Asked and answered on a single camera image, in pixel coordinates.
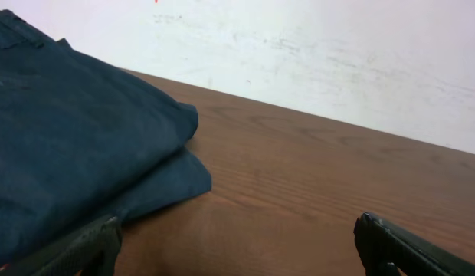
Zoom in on folded navy blue garment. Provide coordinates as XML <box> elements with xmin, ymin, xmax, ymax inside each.
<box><xmin>0</xmin><ymin>10</ymin><xmax>211</xmax><ymax>267</ymax></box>

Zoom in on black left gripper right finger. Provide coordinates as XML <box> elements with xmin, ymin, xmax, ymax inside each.
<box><xmin>353</xmin><ymin>212</ymin><xmax>475</xmax><ymax>276</ymax></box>

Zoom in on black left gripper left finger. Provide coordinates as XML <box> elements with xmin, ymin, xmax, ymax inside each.
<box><xmin>0</xmin><ymin>215</ymin><xmax>122</xmax><ymax>276</ymax></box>

